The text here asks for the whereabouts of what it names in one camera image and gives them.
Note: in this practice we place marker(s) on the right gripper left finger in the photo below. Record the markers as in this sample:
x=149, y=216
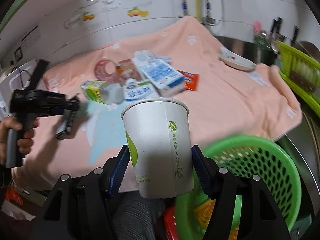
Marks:
x=81, y=207

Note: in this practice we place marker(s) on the white paper cup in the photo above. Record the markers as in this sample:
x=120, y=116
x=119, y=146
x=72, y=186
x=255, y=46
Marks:
x=158, y=137

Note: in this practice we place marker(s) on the black white small box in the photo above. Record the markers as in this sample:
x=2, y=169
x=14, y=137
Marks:
x=65, y=127

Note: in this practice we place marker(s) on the yellow snack packet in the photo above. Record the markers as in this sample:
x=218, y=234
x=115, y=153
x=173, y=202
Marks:
x=204, y=212

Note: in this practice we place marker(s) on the green plastic trash basket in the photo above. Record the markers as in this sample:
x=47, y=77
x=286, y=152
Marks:
x=245, y=156

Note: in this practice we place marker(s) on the yellow green juice carton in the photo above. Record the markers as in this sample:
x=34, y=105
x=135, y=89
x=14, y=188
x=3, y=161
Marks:
x=96, y=90

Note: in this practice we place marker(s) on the pink clear plastic bottle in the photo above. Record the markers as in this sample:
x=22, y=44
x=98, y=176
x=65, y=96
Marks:
x=106, y=70

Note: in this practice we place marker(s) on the stainless steel sink counter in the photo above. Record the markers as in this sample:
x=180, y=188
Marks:
x=302, y=145

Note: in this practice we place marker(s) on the amber tea bottle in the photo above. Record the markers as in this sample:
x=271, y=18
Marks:
x=125, y=70

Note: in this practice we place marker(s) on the blue white milk carton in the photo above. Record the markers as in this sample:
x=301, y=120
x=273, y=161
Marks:
x=136, y=90

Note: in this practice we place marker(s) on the peach flower-pattern cloth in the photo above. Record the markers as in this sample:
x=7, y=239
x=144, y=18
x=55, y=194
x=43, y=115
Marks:
x=226, y=102

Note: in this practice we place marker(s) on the large blue white carton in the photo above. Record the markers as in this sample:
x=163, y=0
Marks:
x=157, y=69

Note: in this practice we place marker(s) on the green dish drying rack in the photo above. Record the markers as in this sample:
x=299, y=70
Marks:
x=296, y=60

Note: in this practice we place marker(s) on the orange red snack wrapper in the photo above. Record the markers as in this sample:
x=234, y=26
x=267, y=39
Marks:
x=190, y=80

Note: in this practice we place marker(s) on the white ceramic saucer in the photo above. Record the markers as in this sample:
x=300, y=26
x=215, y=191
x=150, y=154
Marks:
x=235, y=61

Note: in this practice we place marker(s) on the dark green utensil holder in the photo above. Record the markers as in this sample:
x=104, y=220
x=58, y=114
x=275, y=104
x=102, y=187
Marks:
x=263, y=52

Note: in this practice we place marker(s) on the steel pot lid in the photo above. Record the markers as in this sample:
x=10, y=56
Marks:
x=309, y=49

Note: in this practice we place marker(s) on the cleaver with wooden handle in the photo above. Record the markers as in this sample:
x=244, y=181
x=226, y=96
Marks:
x=302, y=82

